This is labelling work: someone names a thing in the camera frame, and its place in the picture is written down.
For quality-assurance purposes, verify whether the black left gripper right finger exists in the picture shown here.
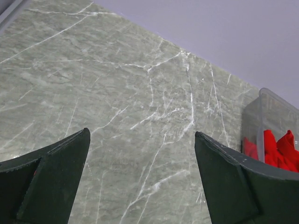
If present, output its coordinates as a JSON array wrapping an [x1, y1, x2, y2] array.
[[195, 132, 299, 224]]

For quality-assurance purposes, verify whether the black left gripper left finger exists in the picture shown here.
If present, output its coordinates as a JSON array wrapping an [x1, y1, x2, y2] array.
[[0, 128, 91, 224]]

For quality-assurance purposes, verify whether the red t shirt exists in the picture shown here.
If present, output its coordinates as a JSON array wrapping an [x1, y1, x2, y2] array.
[[243, 129, 299, 173]]

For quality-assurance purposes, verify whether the clear plastic storage bin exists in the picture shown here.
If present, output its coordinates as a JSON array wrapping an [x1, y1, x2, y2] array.
[[242, 88, 299, 163]]

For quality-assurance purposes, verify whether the aluminium left table rail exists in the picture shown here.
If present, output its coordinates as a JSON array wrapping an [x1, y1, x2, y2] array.
[[0, 0, 31, 34]]

